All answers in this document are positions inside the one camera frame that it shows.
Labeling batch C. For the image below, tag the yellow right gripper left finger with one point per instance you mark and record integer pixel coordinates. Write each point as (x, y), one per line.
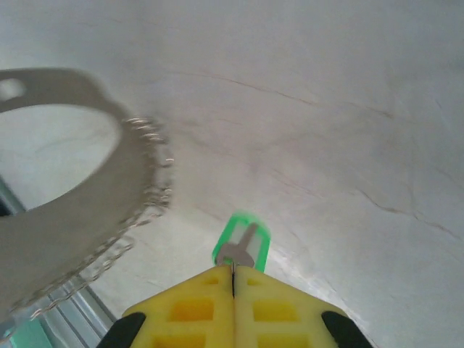
(188, 319)

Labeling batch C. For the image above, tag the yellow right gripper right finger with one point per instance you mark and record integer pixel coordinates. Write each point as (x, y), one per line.
(282, 319)

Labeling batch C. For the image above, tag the aluminium mounting rail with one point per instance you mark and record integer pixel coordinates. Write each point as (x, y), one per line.
(79, 311)

